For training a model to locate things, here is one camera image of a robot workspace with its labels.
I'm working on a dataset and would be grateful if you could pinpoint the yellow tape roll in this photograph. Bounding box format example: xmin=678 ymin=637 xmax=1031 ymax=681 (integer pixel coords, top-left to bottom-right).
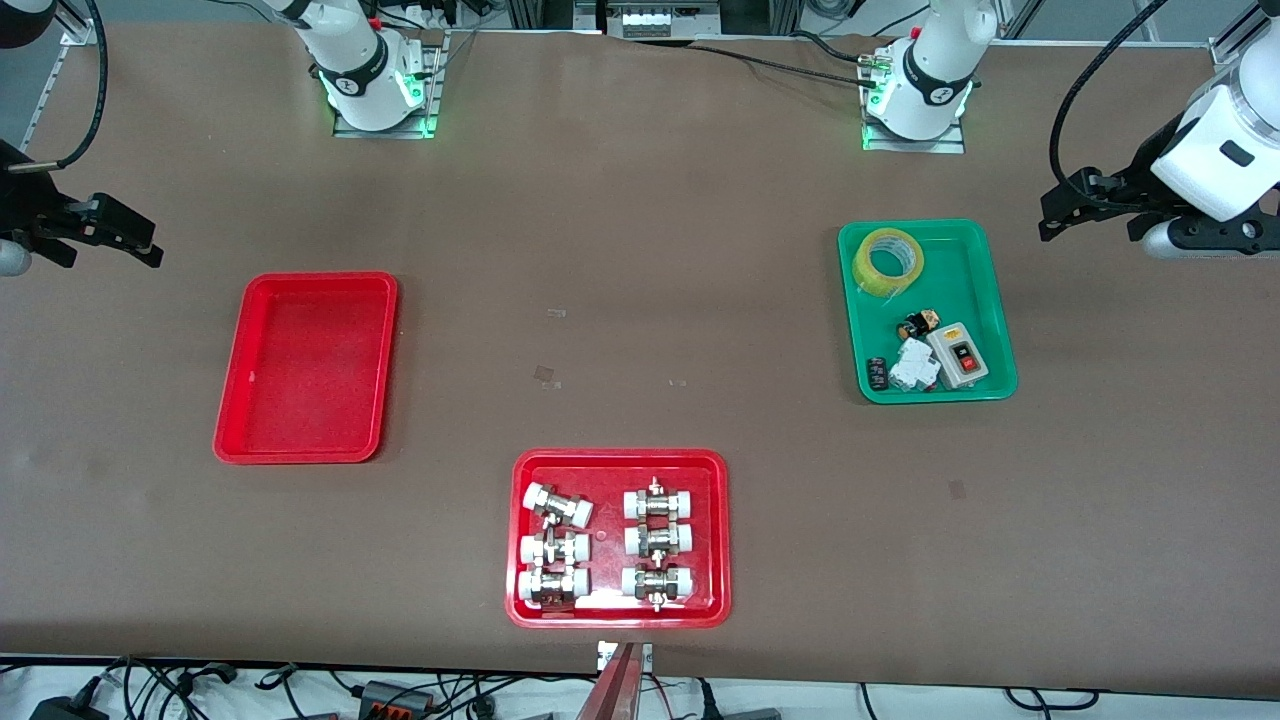
xmin=853 ymin=227 xmax=925 ymax=299

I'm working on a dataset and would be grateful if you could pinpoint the grey cable connector box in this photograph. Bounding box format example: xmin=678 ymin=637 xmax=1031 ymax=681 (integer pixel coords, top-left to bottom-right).
xmin=358 ymin=680 xmax=441 ymax=717

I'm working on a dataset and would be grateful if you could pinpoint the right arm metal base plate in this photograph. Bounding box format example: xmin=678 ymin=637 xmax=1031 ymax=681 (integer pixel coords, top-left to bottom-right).
xmin=333 ymin=30 xmax=442 ymax=139

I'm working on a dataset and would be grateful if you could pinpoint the white circuit breaker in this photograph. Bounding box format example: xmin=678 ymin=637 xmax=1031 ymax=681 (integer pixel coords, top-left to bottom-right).
xmin=888 ymin=338 xmax=943 ymax=393

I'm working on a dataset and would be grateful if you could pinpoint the white power strip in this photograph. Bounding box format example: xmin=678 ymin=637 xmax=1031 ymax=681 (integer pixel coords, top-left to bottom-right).
xmin=620 ymin=4 xmax=721 ymax=40

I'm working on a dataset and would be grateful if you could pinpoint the grey switch box red button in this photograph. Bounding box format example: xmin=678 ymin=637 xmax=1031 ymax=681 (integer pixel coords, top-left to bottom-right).
xmin=926 ymin=322 xmax=990 ymax=389

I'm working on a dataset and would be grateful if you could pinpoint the tilted white-capped metal pipe fitting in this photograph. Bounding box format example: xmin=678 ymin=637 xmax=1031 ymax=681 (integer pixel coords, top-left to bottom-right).
xmin=522 ymin=482 xmax=595 ymax=530

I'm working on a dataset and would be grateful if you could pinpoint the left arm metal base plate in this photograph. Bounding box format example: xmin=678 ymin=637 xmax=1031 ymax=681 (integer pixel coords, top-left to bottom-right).
xmin=862 ymin=118 xmax=967 ymax=154

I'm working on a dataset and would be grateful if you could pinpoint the red metal bar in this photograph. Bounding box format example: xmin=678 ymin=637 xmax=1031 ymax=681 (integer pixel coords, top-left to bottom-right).
xmin=576 ymin=643 xmax=647 ymax=720

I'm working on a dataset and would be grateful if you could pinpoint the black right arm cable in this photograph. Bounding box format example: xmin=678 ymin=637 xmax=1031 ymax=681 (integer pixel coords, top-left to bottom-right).
xmin=5 ymin=0 xmax=109 ymax=174

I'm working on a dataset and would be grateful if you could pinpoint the red tray holding fittings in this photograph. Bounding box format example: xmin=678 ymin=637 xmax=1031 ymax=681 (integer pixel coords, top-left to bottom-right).
xmin=505 ymin=448 xmax=732 ymax=630

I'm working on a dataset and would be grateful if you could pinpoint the green plastic tray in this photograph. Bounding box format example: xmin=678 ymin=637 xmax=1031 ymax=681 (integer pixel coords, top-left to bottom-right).
xmin=838 ymin=219 xmax=1019 ymax=405

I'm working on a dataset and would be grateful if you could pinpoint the empty red plastic tray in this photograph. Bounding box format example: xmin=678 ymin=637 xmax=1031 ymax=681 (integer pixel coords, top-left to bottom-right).
xmin=212 ymin=272 xmax=399 ymax=466

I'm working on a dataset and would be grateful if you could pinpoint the black cable on table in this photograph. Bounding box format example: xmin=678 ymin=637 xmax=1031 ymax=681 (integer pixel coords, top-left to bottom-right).
xmin=690 ymin=32 xmax=883 ymax=87

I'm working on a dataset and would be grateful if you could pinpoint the aluminium frame profile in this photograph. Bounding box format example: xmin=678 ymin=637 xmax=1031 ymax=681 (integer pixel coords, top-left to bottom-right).
xmin=1208 ymin=0 xmax=1280 ymax=73
xmin=55 ymin=0 xmax=103 ymax=47

